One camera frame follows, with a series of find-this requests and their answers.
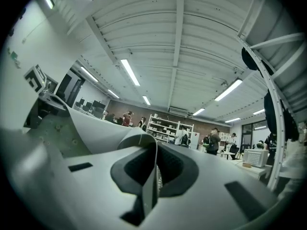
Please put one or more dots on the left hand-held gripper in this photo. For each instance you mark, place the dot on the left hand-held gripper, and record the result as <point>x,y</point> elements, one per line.
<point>33,79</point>

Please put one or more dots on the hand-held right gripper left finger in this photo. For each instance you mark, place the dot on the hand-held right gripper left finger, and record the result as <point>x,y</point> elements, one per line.
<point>72,190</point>

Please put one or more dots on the ceiling air conditioner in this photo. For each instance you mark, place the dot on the ceiling air conditioner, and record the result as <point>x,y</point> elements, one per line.
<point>178,110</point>

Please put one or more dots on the row of black monitors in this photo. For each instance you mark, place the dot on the row of black monitors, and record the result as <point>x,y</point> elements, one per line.
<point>94,105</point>

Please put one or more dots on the white storage shelf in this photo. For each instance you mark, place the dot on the white storage shelf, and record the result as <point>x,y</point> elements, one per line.
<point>165,128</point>

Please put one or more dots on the white side table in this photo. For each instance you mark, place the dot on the white side table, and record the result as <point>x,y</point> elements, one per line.
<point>254,171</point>

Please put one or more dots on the white fridge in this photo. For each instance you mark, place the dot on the white fridge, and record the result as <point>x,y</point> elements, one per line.
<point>194,140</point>

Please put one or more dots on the dark doorway frame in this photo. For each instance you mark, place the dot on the dark doorway frame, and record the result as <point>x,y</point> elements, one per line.
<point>72,87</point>

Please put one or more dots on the small wooden block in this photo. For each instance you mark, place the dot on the small wooden block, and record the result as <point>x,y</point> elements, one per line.
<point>247,164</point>

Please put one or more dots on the white perforated curved bar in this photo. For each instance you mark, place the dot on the white perforated curved bar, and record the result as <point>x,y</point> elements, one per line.
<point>273,99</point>

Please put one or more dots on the green wall sign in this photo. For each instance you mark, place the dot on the green wall sign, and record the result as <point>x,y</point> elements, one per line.
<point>13,55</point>

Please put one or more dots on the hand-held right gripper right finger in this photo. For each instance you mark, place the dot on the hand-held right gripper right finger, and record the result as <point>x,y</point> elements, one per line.
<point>206,200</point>

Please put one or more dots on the person's white shirt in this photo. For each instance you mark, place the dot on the person's white shirt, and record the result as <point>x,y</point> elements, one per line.
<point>295,159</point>

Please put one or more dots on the white box with dotted panel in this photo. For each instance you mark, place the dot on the white box with dotted panel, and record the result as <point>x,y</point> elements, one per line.
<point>255,158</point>

